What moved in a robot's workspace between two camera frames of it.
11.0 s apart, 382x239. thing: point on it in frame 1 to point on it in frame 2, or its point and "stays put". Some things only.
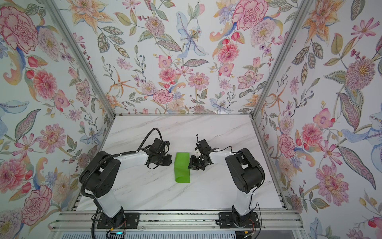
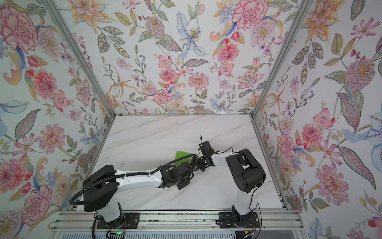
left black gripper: x=168 y=162 to x=186 y=183
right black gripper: x=193 y=165 stays put
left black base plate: x=125 y=220 stays put
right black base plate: x=227 y=220 stays put
